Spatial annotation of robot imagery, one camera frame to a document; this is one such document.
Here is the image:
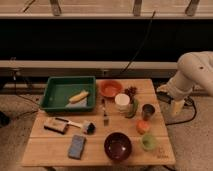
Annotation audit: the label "white paper cup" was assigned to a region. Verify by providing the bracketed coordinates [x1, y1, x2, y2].
[115, 93, 130, 113]

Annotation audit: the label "green plastic tray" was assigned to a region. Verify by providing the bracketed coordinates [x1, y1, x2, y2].
[40, 76, 96, 113]

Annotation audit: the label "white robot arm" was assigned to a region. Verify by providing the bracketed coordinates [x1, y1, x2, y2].
[166, 51, 213, 116]

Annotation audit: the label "metal cup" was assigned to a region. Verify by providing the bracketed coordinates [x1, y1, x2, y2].
[142, 104, 155, 121]

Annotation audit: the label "green plastic cup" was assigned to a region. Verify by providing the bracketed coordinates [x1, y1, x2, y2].
[140, 133, 157, 151]

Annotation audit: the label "green toy vegetable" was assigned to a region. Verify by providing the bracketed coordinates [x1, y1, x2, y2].
[125, 99, 139, 118]

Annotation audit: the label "dark red grapes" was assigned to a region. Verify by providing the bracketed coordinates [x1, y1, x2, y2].
[124, 86, 137, 99]

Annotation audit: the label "wooden table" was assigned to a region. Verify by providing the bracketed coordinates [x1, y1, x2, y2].
[21, 78, 177, 168]

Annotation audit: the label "orange bowl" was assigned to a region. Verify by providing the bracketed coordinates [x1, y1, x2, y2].
[99, 80, 123, 98]

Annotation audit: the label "dark maroon bowl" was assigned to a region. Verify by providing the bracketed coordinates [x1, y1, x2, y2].
[104, 132, 132, 162]

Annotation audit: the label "light blue cloth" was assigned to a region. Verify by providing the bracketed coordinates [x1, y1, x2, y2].
[65, 98, 87, 108]

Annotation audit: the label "blue sponge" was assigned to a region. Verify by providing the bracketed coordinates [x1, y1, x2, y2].
[68, 135, 86, 160]

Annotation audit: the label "brown wooden block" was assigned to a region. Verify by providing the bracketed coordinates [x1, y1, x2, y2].
[44, 117, 68, 134]

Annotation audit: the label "black cable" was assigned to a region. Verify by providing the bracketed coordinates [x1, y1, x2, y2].
[119, 10, 157, 75]

